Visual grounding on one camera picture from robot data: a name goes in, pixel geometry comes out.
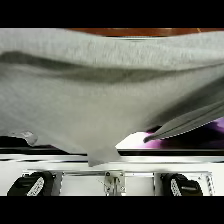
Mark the grey T-shirt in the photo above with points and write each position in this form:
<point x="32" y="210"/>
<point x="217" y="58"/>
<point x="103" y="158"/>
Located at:
<point x="100" y="96"/>

